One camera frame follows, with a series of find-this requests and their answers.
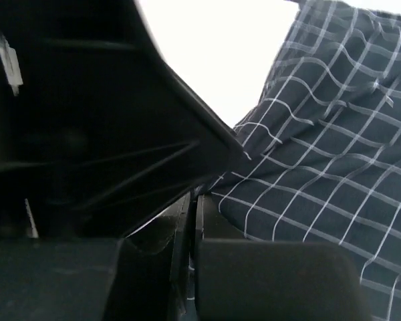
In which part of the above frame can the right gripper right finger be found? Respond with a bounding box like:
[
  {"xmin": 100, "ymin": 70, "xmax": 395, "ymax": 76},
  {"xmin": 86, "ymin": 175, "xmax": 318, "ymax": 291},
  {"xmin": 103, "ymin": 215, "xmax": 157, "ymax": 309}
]
[{"xmin": 194, "ymin": 195, "xmax": 371, "ymax": 321}]

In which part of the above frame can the dark checkered pillowcase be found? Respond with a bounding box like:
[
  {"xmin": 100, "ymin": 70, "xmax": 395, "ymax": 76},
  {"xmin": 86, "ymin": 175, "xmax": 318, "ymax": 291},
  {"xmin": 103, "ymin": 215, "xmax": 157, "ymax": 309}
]
[{"xmin": 205, "ymin": 1, "xmax": 401, "ymax": 320}]

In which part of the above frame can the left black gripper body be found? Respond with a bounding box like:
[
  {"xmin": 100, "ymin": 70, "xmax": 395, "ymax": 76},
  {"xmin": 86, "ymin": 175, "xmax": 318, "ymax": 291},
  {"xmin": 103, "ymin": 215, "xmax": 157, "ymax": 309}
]
[{"xmin": 0, "ymin": 1, "xmax": 242, "ymax": 237}]

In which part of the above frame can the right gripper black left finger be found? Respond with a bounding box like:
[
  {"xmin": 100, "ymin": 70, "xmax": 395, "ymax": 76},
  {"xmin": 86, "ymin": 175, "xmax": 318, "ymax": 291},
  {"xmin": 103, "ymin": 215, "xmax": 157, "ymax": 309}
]
[{"xmin": 0, "ymin": 195, "xmax": 191, "ymax": 320}]

